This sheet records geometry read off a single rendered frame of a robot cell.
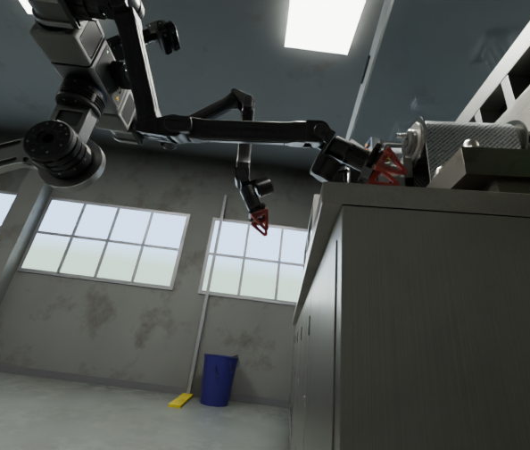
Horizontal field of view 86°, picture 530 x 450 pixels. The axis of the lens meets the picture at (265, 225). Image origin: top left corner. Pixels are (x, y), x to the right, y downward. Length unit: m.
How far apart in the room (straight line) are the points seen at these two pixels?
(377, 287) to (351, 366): 0.11
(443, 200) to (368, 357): 0.25
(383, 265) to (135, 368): 3.95
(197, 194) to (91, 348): 2.46
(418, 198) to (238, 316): 3.63
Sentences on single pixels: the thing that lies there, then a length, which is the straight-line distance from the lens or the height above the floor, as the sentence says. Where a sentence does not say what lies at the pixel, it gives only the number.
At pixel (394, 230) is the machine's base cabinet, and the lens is 0.45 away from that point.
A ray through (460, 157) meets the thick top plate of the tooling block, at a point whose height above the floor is 1.01.
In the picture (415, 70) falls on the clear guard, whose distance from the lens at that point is 1.60.
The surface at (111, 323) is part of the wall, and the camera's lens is 4.36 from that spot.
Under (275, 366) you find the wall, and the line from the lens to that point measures 4.00.
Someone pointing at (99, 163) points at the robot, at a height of 1.14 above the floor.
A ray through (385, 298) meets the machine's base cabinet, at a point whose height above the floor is 0.73.
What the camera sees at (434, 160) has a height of 1.14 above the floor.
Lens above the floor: 0.65
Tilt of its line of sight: 23 degrees up
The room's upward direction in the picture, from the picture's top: 7 degrees clockwise
